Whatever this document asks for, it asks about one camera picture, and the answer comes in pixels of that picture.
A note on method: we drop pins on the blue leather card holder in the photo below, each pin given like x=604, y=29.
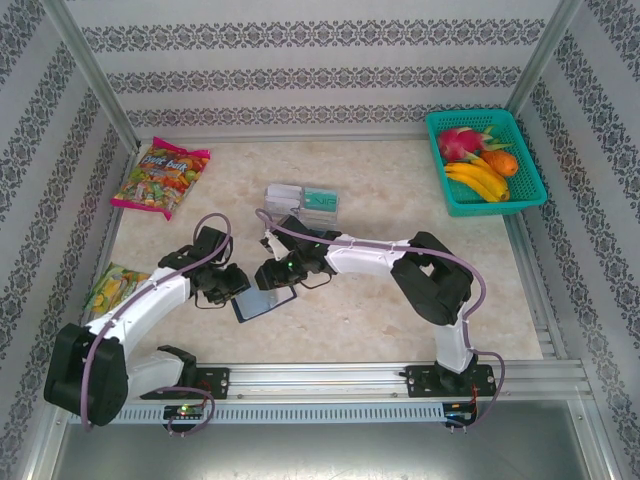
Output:
x=260, y=305

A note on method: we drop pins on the clear acrylic card stand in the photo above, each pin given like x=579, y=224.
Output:
x=320, y=220

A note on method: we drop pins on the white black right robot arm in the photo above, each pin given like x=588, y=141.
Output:
x=365, y=260

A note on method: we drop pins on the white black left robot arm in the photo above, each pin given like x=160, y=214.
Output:
x=150, y=305

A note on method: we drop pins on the white card dark print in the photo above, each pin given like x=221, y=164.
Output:
x=282, y=203

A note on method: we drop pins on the teal VIP card stack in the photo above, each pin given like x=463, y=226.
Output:
x=320, y=199

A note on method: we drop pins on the plain white card stack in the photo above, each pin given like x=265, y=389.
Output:
x=285, y=191

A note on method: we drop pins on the green candy bag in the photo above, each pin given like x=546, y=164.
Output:
x=112, y=290

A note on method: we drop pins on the pink candy bag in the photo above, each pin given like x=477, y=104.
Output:
x=160, y=180

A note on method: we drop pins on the small circuit board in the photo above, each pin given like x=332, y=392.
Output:
x=460, y=412
x=185, y=411

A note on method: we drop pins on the grey metal shelf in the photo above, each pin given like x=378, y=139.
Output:
x=320, y=450

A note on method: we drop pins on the yellow banana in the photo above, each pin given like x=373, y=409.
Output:
x=470, y=186
x=480, y=170

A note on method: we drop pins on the pink dragon fruit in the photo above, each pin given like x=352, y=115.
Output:
x=457, y=142

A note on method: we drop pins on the orange mango fruit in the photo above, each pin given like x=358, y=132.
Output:
x=502, y=164

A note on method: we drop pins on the teal plastic basket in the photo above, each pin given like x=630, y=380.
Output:
x=530, y=190

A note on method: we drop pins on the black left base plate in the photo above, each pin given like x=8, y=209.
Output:
x=215, y=382

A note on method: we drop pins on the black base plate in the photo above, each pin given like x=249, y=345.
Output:
x=420, y=382
x=215, y=382

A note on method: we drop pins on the aluminium side rail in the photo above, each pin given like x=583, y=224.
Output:
x=107, y=235
x=542, y=310

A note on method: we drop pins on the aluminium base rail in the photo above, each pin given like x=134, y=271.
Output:
x=320, y=380

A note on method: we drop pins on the aluminium back rail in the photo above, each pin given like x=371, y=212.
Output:
x=300, y=134

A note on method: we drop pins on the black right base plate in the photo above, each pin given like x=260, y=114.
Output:
x=420, y=382

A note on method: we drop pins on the aluminium frame post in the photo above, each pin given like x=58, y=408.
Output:
x=542, y=60
x=90, y=65

